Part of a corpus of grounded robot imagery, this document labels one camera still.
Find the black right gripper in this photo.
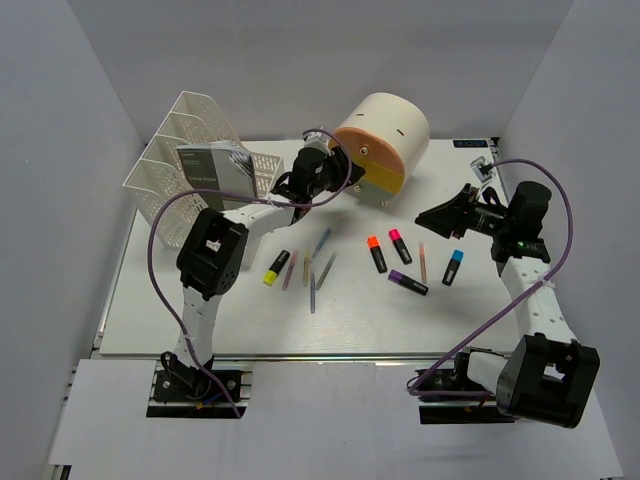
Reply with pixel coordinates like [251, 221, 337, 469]
[416, 183, 514, 238]

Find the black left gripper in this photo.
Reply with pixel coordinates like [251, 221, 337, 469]
[308, 146, 365, 198]

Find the orange drawer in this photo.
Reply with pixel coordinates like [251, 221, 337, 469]
[334, 127, 404, 177]

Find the yellow drawer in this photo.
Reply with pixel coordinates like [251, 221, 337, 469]
[360, 160, 405, 195]

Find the cream round drawer cabinet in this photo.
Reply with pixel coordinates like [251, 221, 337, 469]
[337, 92, 430, 207]

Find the grey setup guide booklet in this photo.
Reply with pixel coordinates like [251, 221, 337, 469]
[176, 140, 257, 198]

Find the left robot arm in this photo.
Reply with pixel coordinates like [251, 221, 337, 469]
[162, 146, 366, 399]

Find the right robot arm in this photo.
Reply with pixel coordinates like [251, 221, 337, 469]
[412, 181, 600, 429]

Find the blue cap black highlighter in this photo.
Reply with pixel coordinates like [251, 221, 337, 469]
[442, 250, 464, 286]

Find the orange slim pastel pen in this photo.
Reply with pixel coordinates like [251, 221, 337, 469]
[418, 242, 428, 284]

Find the pink cap black highlighter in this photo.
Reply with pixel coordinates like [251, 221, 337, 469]
[388, 229, 412, 265]

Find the blue slim pastel pen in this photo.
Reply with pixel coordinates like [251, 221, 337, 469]
[310, 228, 332, 263]

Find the orange cap black highlighter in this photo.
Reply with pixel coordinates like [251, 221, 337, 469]
[367, 236, 388, 274]

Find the purple cap black highlighter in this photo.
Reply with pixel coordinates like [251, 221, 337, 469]
[388, 270, 428, 296]

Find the green slim pastel pen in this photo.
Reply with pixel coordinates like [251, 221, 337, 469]
[316, 251, 337, 290]

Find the yellow slim pastel pen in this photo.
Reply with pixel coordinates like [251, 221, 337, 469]
[302, 245, 311, 288]

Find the pink slim pastel pen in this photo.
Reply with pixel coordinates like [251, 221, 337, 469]
[282, 250, 299, 291]

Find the purple slim pastel pen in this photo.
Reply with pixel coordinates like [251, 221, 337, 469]
[309, 270, 316, 314]

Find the yellow cap black highlighter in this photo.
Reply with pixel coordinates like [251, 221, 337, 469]
[263, 250, 291, 286]

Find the white perforated file organizer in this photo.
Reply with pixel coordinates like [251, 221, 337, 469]
[121, 89, 287, 271]

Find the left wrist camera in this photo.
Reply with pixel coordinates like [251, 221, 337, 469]
[302, 130, 333, 156]

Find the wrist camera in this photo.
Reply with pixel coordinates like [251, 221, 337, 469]
[470, 156, 496, 183]
[302, 130, 333, 156]

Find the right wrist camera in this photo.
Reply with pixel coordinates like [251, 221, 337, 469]
[470, 156, 496, 183]

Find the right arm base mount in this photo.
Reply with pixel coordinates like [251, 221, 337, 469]
[406, 347, 517, 425]

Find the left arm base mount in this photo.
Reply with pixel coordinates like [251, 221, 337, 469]
[146, 351, 251, 419]

